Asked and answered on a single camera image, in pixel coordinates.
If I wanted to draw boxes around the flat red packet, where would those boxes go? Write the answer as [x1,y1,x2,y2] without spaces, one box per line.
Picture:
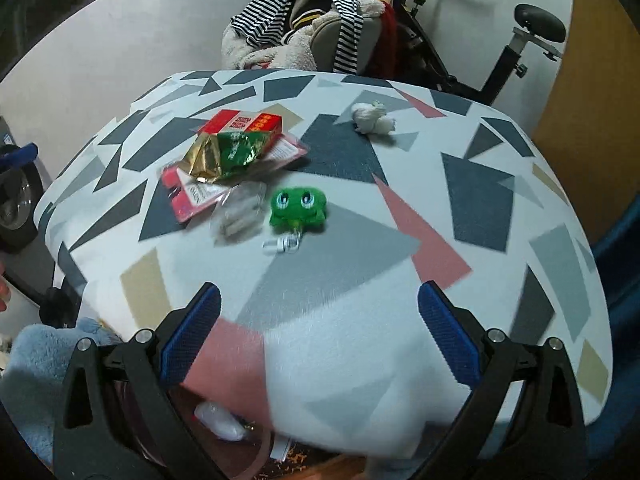
[160,132,308,223]

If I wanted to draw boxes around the brown round bin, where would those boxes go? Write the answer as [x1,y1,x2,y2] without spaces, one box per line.
[112,380,281,480]

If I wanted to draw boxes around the green frog plush toy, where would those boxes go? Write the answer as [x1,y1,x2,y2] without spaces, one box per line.
[269,186,328,233]

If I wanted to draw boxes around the clear plastic wrapper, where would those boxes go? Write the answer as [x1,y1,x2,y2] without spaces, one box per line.
[210,182,268,246]

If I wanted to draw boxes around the wooden door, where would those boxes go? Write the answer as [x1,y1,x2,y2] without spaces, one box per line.
[530,0,640,246]

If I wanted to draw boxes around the light blue fluffy cloth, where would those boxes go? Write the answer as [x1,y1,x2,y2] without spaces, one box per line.
[0,317,126,471]

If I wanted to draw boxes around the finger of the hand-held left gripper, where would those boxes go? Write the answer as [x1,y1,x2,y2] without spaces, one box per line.
[0,143,40,173]

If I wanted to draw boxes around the geometric patterned tablecloth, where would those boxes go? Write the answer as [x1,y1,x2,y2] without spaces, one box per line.
[35,70,613,461]

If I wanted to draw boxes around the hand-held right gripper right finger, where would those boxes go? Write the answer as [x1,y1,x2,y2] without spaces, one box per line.
[417,281,588,480]

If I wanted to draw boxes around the black round object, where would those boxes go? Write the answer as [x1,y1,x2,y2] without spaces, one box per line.
[40,287,76,328]

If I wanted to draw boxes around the red garment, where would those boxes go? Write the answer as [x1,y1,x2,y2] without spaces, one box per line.
[377,2,401,78]

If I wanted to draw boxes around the gold green snack bag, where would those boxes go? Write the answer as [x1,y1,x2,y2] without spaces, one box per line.
[172,130,281,186]

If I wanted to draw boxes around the striped black white shirt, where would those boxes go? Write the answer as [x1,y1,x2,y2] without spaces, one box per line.
[230,0,366,76]

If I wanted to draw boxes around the white fleece garment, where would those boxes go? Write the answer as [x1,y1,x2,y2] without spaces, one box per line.
[221,0,386,71]

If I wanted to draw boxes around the small clear plastic clip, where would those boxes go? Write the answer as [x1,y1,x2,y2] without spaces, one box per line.
[262,234,301,257]

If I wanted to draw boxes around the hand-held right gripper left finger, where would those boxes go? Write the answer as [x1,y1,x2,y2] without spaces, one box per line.
[52,281,223,480]

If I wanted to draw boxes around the crumpled white tissue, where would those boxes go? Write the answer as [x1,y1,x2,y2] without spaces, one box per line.
[350,101,397,136]

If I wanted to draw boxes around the red cardboard box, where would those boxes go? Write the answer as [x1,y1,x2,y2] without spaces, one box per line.
[197,109,283,158]

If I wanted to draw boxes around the white plastic bag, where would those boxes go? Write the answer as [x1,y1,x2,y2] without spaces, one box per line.
[194,401,246,441]

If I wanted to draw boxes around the black exercise bike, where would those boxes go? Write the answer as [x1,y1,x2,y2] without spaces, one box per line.
[375,0,568,106]

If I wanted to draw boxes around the beige chair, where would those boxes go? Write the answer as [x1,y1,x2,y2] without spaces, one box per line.
[285,0,386,76]

